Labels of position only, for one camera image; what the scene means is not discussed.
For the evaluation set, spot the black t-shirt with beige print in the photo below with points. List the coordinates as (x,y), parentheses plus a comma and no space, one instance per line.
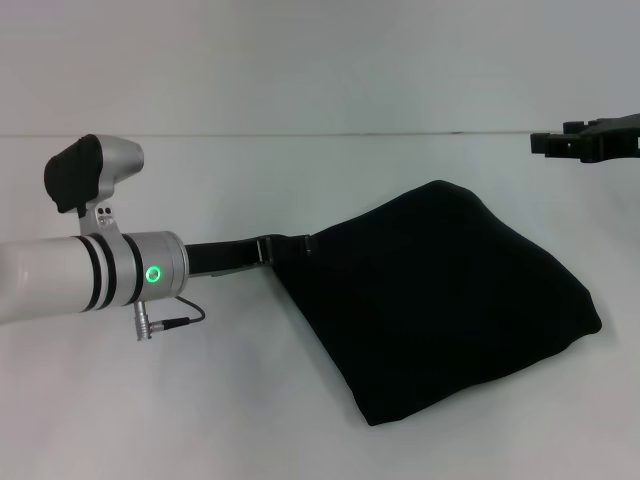
(440,300)

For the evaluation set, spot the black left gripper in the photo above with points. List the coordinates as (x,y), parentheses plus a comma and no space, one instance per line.
(225,255)

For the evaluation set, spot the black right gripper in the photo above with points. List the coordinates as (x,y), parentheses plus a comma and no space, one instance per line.
(617,135)

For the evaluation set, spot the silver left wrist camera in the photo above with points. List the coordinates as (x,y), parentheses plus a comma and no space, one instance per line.
(90,170)

